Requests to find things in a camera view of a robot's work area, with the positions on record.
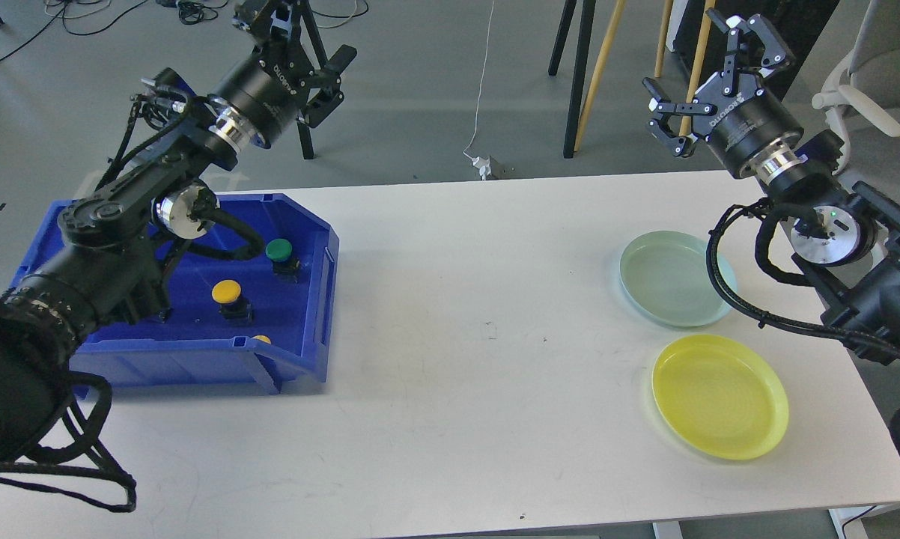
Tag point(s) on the black tripod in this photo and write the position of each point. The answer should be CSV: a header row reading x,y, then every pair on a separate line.
x,y
319,96

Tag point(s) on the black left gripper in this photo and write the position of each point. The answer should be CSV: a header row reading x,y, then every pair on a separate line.
x,y
277,86

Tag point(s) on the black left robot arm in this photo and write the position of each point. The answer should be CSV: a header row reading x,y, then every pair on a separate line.
x,y
154,278

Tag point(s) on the black stool legs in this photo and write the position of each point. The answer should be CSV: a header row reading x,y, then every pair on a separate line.
x,y
586,14

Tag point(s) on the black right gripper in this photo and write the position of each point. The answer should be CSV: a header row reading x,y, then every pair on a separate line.
x,y
735,127

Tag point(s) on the white grey office chair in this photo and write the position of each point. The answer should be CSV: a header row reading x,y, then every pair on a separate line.
x,y
861,101

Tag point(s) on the green push button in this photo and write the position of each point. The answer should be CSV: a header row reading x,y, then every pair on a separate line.
x,y
284,262

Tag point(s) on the black cabinet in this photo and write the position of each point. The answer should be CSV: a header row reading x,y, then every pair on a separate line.
x,y
800,24

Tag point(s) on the yellow plate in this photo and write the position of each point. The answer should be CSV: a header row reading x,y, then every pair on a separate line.
x,y
720,397

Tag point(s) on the light green plate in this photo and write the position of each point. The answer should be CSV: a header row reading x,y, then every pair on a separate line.
x,y
665,276

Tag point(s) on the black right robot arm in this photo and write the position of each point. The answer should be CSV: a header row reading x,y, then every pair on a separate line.
x,y
845,244

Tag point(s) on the blue plastic bin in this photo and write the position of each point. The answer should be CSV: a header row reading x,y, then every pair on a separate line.
x,y
267,320

